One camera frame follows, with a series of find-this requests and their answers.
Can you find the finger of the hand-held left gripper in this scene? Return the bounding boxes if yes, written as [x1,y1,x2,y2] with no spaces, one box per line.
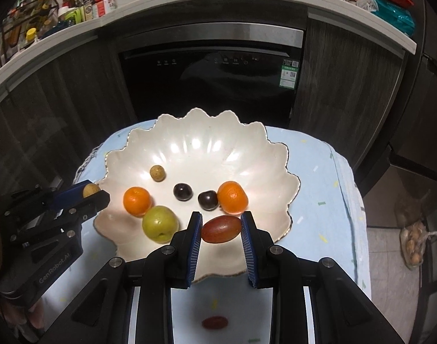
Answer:
[43,181,88,211]
[55,190,111,226]

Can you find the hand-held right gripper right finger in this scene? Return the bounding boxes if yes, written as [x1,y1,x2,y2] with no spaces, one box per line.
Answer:
[240,211,402,344]

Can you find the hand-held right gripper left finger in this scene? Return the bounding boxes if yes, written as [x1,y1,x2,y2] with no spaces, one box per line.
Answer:
[36,211,204,344]

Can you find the red oval grape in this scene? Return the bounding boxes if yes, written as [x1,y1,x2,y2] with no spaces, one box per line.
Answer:
[201,316,229,330]
[202,216,243,244]

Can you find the yellow-green pear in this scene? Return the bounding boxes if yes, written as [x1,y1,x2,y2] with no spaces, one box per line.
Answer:
[142,205,179,243]

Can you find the orange mandarin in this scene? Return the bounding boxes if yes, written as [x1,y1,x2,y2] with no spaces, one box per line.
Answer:
[217,181,249,216]
[123,186,152,217]

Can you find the dark blueberry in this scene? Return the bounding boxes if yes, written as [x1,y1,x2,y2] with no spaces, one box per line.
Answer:
[198,191,218,211]

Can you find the white scalloped ceramic bowl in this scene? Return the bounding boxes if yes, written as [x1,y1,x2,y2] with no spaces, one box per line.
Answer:
[93,107,301,283]

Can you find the person's left hand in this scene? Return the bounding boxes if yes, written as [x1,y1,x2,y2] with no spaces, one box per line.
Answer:
[0,294,47,343]

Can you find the dark purple grape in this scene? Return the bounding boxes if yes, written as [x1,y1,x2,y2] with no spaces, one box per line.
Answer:
[173,183,191,202]

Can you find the dark wood cabinet door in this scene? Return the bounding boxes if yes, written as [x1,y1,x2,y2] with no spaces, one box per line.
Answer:
[288,11,409,187]
[0,52,138,201]

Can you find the light blue speckled tablecloth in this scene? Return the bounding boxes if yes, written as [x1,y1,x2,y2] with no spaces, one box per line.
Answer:
[72,124,371,344]

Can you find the black built-in dishwasher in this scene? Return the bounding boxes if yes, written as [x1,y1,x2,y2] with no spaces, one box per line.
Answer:
[100,21,305,130]

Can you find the clear plastic bag of produce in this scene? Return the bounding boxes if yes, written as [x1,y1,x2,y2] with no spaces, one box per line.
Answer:
[398,220,437,269]

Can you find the green white sticker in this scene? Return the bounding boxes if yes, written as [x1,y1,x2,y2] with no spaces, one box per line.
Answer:
[280,61,299,88]

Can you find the row of condiment bottles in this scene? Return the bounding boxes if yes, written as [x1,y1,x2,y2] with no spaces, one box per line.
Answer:
[3,0,118,52]

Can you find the dark glossy cabinet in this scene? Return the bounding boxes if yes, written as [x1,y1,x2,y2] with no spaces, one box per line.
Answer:
[365,54,437,344]

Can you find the white countertop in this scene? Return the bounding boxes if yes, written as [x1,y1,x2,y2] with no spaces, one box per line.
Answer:
[0,0,418,95]

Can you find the teal snack bag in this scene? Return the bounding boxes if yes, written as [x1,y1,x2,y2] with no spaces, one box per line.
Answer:
[369,0,416,36]

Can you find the black wire rack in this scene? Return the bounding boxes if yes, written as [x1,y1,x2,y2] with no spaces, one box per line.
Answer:
[0,0,60,66]

